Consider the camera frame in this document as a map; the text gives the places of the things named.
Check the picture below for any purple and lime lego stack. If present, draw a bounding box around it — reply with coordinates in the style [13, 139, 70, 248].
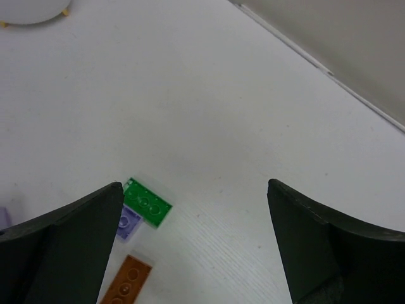
[0, 206, 12, 230]

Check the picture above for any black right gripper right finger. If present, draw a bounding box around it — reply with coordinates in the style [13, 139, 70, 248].
[267, 179, 404, 303]

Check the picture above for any small lavender lego brick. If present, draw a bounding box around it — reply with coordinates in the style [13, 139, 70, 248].
[116, 205, 144, 241]

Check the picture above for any green 2x4 lego brick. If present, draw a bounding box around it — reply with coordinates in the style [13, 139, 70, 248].
[123, 177, 173, 229]

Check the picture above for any white round divided container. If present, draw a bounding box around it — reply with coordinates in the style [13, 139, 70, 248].
[1, 0, 72, 27]

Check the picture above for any orange lego plate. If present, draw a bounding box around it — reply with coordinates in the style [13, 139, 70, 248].
[100, 255, 153, 304]

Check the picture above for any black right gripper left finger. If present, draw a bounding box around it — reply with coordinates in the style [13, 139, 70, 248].
[1, 182, 123, 303]

